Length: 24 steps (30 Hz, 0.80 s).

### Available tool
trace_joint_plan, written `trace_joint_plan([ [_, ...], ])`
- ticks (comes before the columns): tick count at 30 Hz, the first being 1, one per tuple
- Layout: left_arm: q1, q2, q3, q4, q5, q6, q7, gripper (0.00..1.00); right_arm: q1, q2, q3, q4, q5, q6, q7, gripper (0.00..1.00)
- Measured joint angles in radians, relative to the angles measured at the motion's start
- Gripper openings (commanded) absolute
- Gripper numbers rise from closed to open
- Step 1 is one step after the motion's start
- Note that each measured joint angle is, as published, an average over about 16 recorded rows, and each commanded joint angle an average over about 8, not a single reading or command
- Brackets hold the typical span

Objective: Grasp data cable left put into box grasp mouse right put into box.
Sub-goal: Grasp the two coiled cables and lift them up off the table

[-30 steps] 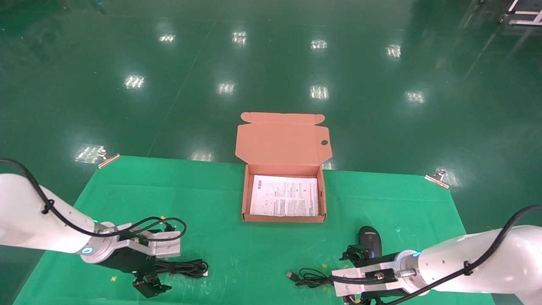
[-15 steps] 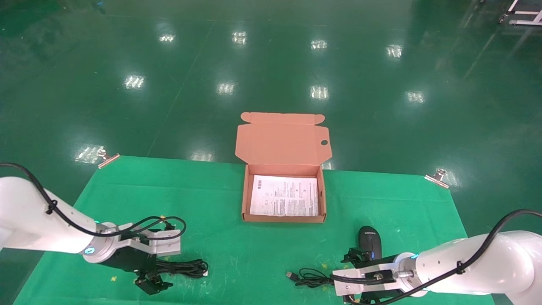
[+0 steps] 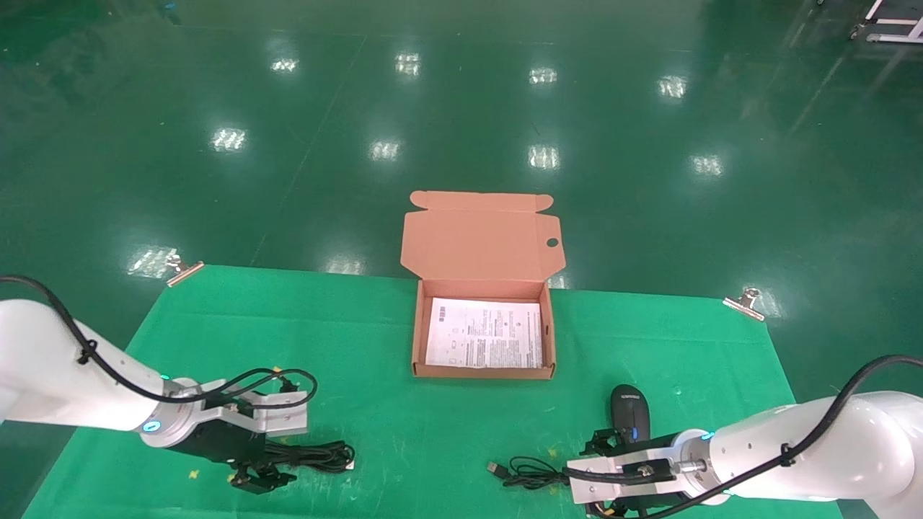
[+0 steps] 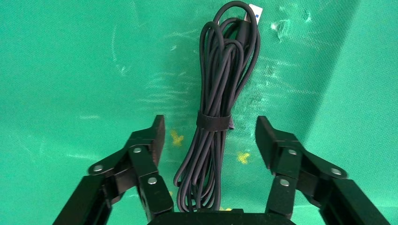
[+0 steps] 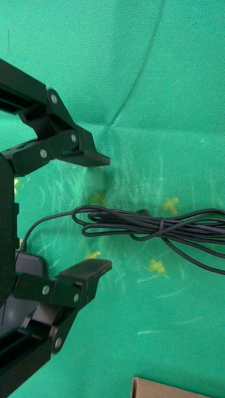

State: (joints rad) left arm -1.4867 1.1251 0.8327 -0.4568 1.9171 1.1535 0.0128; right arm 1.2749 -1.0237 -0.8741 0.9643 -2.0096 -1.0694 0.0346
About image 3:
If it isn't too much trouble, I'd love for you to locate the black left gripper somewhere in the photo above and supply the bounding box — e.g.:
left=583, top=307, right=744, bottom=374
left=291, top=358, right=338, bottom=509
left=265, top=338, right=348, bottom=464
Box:
left=169, top=424, right=297, bottom=495

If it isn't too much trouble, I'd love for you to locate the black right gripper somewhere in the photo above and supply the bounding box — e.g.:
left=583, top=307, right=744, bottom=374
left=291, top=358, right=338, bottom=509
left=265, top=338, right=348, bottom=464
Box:
left=581, top=430, right=704, bottom=519

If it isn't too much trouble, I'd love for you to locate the black wired computer mouse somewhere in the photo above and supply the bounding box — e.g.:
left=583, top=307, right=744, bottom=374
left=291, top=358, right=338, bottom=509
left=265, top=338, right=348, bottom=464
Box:
left=487, top=384, right=651, bottom=492

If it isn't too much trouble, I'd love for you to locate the black data cable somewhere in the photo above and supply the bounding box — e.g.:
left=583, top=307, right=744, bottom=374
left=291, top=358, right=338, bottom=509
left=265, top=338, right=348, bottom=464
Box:
left=249, top=440, right=356, bottom=474

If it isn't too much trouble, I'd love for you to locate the open orange cardboard box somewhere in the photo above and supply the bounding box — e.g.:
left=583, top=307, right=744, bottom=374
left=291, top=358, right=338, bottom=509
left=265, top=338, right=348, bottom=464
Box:
left=400, top=190, right=567, bottom=381

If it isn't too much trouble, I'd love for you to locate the green cloth mat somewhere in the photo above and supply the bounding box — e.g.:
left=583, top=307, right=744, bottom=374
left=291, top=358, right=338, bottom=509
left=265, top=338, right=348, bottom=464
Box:
left=22, top=265, right=844, bottom=519

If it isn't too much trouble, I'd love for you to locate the white printed paper leaflet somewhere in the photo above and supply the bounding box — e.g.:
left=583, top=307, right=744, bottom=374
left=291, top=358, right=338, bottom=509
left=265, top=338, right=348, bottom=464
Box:
left=425, top=298, right=543, bottom=369

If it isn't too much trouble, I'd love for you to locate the metal cloth clip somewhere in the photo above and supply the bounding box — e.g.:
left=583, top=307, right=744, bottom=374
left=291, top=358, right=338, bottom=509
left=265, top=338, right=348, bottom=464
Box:
left=164, top=251, right=205, bottom=288
left=723, top=288, right=767, bottom=321

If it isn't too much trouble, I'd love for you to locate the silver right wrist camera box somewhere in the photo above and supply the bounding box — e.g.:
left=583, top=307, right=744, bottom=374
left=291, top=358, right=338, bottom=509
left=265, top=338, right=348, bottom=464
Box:
left=568, top=441, right=682, bottom=505

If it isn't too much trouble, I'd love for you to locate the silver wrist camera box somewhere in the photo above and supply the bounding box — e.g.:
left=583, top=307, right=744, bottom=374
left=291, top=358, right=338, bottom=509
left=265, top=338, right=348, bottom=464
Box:
left=568, top=441, right=682, bottom=505
left=189, top=389, right=310, bottom=438

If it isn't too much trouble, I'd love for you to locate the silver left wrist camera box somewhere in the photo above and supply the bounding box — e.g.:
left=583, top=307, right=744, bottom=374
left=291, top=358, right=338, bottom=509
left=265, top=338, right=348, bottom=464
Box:
left=189, top=389, right=310, bottom=438

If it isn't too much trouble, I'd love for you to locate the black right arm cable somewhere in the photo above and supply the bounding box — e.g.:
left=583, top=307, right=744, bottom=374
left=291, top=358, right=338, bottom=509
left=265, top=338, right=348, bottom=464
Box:
left=562, top=354, right=923, bottom=519

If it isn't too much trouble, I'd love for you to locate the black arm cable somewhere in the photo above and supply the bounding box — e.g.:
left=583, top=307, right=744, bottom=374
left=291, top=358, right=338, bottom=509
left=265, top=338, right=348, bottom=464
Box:
left=562, top=354, right=923, bottom=519
left=0, top=276, right=319, bottom=413

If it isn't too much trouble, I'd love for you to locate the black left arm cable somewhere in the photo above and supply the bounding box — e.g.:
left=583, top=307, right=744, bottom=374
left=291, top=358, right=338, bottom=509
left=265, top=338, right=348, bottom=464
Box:
left=0, top=276, right=319, bottom=413

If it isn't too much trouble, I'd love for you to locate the white metal cart frame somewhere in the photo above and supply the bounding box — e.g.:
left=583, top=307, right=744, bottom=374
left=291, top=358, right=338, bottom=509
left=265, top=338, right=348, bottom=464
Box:
left=849, top=0, right=923, bottom=45

